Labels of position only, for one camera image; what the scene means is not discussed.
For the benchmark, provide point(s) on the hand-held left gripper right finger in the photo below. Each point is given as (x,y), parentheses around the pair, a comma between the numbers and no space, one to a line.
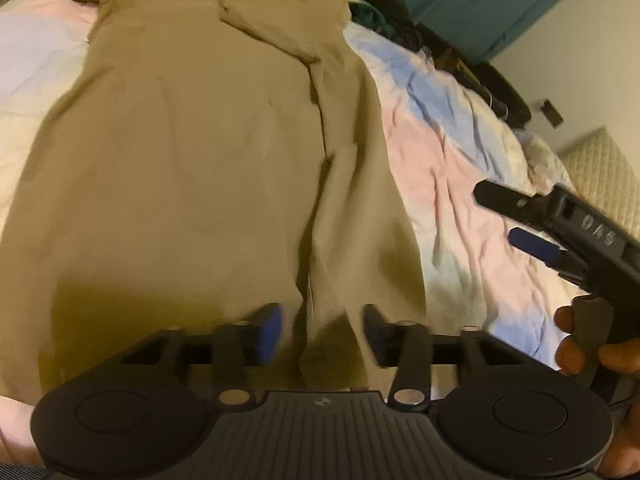
(377,332)

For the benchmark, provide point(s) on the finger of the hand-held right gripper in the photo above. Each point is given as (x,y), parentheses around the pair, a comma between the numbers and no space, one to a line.
(535,245)
(510,200)

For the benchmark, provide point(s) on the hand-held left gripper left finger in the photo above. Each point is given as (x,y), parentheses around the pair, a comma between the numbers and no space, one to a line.
(267,332)

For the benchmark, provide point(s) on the tan printed shirt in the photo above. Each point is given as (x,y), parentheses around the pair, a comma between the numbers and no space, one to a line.
(200,160)

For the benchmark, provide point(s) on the person's right hand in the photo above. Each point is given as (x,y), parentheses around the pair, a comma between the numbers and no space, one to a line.
(570,345)

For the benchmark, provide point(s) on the white pillow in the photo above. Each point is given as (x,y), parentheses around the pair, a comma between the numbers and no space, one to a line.
(542,160)

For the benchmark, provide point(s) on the pastel tie-dye blanket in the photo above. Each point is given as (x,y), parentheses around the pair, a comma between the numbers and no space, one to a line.
(450,175)

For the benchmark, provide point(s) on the beige quilted headboard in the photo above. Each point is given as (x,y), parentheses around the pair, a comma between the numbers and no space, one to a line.
(605,170)

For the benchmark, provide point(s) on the black sofa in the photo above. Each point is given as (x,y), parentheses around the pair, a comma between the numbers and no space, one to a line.
(495,85)

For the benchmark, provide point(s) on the wide blue curtain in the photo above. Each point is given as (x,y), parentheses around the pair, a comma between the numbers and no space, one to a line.
(470,0)

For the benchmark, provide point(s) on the green garment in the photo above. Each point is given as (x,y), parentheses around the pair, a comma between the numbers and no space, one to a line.
(370,17)

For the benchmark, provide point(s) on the dark wall outlet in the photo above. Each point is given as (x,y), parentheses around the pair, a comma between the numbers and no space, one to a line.
(549,112)

